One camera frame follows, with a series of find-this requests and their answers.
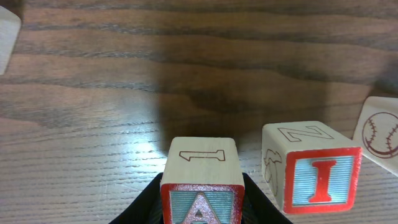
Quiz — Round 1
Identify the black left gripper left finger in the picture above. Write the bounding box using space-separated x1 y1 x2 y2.
109 173 163 224

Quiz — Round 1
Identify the red letter E block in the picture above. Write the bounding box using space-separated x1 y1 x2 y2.
0 6 21 75

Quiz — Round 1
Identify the blue number 2 block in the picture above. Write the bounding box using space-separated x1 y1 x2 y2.
353 96 397 175

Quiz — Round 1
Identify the red letter I block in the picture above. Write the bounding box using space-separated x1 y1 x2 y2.
262 121 363 214

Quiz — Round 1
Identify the red letter A block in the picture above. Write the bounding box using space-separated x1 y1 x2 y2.
160 137 245 224

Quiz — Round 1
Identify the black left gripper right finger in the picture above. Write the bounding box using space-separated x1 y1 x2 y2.
241 173 292 224

